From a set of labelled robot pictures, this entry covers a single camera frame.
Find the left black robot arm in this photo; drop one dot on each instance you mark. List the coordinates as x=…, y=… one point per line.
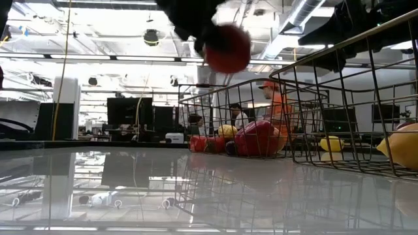
x=4, y=13

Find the yellow orange toy mango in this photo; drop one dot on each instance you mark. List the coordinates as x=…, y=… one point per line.
x=403, y=147

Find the yellow toy corn cob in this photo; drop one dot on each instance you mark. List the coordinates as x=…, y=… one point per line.
x=227, y=131

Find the smooth silver ventilation duct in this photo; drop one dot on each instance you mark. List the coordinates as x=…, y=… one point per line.
x=294, y=19

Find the black ceiling dome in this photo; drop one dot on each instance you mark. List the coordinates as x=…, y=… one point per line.
x=151, y=37

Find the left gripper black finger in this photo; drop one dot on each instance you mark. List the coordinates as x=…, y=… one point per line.
x=205, y=40

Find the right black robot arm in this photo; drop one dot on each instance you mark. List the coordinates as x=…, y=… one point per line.
x=405, y=23

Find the red toy bell pepper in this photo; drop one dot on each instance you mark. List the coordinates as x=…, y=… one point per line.
x=254, y=138

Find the grey perforated panel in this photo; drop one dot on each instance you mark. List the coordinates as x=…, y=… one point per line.
x=19, y=114

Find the small purple toy eggplant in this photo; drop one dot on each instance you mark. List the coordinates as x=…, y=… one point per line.
x=231, y=148

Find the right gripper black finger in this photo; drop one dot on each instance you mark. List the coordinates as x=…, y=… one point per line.
x=331, y=60
x=323, y=32

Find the person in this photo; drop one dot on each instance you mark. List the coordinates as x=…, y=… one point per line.
x=240, y=117
x=196, y=122
x=276, y=107

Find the black panel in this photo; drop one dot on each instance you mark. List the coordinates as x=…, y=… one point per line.
x=129, y=111

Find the white building pillar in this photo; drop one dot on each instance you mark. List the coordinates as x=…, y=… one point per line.
x=70, y=98

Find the yellow toy lemon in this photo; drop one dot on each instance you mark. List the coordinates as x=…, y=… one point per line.
x=331, y=143

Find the orange toy bell pepper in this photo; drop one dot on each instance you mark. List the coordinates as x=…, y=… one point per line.
x=279, y=140

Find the black metal table frame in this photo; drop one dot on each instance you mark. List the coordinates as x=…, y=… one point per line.
x=98, y=144

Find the red toy tomato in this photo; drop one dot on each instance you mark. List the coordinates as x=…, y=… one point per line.
x=228, y=49

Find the black monitor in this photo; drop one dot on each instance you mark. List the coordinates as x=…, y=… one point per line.
x=385, y=112
x=339, y=119

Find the long ceiling light strip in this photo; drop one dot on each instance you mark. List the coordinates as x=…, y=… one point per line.
x=143, y=58

